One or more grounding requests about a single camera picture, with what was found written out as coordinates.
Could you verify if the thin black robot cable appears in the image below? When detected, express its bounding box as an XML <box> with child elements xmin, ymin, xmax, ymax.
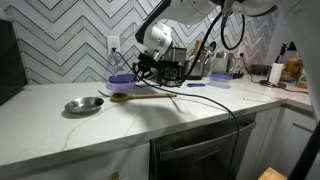
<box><xmin>220</xmin><ymin>6</ymin><xmax>247</xmax><ymax>51</ymax></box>
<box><xmin>175</xmin><ymin>12</ymin><xmax>225</xmax><ymax>85</ymax></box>

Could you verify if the wooden spatula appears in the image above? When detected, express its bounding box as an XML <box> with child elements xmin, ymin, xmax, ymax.
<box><xmin>190</xmin><ymin>39</ymin><xmax>204</xmax><ymax>62</ymax></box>

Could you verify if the white wall outlet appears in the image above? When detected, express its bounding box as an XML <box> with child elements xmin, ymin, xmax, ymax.
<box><xmin>106</xmin><ymin>35</ymin><xmax>121</xmax><ymax>55</ymax></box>

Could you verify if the small steel bowl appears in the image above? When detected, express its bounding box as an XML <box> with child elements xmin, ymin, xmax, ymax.
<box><xmin>63</xmin><ymin>96</ymin><xmax>105</xmax><ymax>116</ymax></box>

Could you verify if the black paper towel holder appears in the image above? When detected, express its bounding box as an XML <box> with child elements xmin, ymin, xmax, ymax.
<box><xmin>258</xmin><ymin>42</ymin><xmax>288</xmax><ymax>90</ymax></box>

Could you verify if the grey cabinet door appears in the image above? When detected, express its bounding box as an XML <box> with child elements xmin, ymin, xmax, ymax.
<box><xmin>238</xmin><ymin>105</ymin><xmax>320</xmax><ymax>180</ymax></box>

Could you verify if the thin white cable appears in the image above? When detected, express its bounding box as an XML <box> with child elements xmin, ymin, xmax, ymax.
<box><xmin>242</xmin><ymin>89</ymin><xmax>275</xmax><ymax>103</ymax></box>

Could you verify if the black steel coffee machine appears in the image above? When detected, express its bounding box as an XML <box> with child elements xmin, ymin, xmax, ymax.
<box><xmin>156</xmin><ymin>46</ymin><xmax>189</xmax><ymax>88</ymax></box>

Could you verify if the yellow oil bottle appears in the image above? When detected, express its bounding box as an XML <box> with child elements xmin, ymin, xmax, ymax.
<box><xmin>285</xmin><ymin>53</ymin><xmax>301</xmax><ymax>82</ymax></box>

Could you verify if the wooden block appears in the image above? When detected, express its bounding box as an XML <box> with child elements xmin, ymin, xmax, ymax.
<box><xmin>257</xmin><ymin>166</ymin><xmax>288</xmax><ymax>180</ymax></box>

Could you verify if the green packet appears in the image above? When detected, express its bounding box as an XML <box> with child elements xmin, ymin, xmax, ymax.
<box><xmin>294</xmin><ymin>67</ymin><xmax>310</xmax><ymax>90</ymax></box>

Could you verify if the black microwave oven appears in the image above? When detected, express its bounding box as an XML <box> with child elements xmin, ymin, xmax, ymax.
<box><xmin>0</xmin><ymin>18</ymin><xmax>29</xmax><ymax>107</ymax></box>

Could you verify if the thick black corrugated hose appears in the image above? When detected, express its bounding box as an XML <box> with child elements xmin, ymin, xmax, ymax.
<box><xmin>287</xmin><ymin>121</ymin><xmax>320</xmax><ymax>180</ymax></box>

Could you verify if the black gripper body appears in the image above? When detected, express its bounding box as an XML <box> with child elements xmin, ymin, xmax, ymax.
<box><xmin>137</xmin><ymin>52</ymin><xmax>162</xmax><ymax>71</ymax></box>

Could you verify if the dark teal power cable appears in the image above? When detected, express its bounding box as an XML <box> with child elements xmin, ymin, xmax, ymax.
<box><xmin>113</xmin><ymin>49</ymin><xmax>242</xmax><ymax>180</ymax></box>

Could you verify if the blue snack packet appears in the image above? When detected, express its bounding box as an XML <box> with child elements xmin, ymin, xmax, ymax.
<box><xmin>186</xmin><ymin>82</ymin><xmax>207</xmax><ymax>89</ymax></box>

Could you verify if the clear lunch box purple lid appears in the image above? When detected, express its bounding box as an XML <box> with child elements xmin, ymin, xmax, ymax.
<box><xmin>106</xmin><ymin>73</ymin><xmax>139</xmax><ymax>94</ymax></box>

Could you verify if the long wooden spoon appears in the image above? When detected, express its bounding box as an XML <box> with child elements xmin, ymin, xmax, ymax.
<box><xmin>110</xmin><ymin>92</ymin><xmax>178</xmax><ymax>103</ymax></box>

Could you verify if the white paper towel roll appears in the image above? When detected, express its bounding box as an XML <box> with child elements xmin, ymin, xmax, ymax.
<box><xmin>267</xmin><ymin>62</ymin><xmax>285</xmax><ymax>85</ymax></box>

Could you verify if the blue plastic lid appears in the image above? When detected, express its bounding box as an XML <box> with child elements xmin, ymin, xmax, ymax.
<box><xmin>207</xmin><ymin>73</ymin><xmax>234</xmax><ymax>90</ymax></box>

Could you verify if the steel kettle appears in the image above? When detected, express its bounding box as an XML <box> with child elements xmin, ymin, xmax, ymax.
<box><xmin>212</xmin><ymin>51</ymin><xmax>238</xmax><ymax>75</ymax></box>

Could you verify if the stainless steel dishwasher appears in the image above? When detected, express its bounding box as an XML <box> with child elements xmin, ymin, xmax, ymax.
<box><xmin>149</xmin><ymin>112</ymin><xmax>258</xmax><ymax>180</ymax></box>

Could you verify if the steel utensil pot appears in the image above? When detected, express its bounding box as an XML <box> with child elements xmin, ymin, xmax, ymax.
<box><xmin>187</xmin><ymin>59</ymin><xmax>208</xmax><ymax>81</ymax></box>

